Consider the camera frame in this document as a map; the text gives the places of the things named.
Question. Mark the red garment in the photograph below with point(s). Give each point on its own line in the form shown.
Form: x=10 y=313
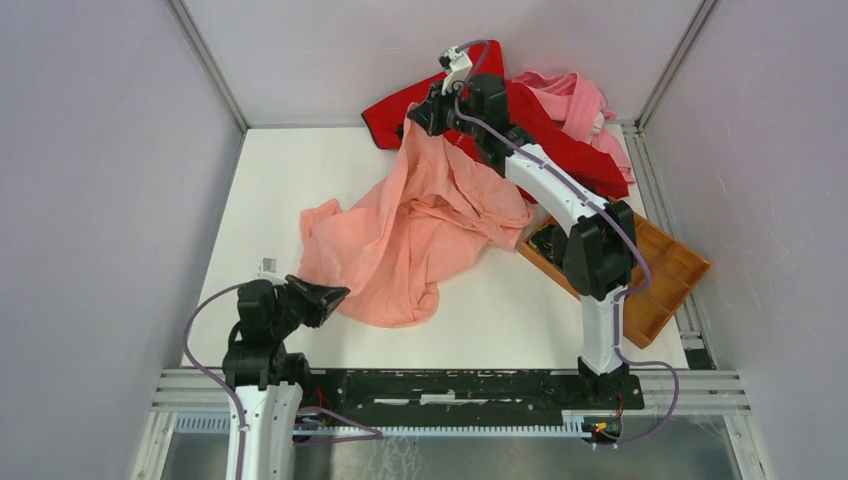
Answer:
x=592 y=168

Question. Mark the pink garment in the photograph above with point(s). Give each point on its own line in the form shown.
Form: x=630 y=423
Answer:
x=579 y=109

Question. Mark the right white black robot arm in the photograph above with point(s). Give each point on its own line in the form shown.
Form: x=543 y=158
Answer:
x=600 y=250

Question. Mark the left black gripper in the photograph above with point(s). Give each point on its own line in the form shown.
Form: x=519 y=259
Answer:
x=327 y=298

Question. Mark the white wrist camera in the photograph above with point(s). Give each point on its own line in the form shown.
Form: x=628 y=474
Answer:
x=456 y=65
x=268 y=271

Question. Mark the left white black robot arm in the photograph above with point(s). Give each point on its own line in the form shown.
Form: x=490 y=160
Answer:
x=265 y=382

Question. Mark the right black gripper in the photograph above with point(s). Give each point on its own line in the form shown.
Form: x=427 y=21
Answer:
x=429 y=114

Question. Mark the salmon orange jacket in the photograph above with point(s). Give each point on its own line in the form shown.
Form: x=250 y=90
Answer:
x=427 y=221

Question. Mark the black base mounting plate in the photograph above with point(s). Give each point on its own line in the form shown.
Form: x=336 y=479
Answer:
x=464 y=398

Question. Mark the wooden divided tray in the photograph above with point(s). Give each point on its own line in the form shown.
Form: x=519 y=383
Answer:
x=674 y=268

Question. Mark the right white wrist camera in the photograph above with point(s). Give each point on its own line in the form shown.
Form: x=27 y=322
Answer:
x=456 y=65

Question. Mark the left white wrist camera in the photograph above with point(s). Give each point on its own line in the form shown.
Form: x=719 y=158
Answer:
x=268 y=271

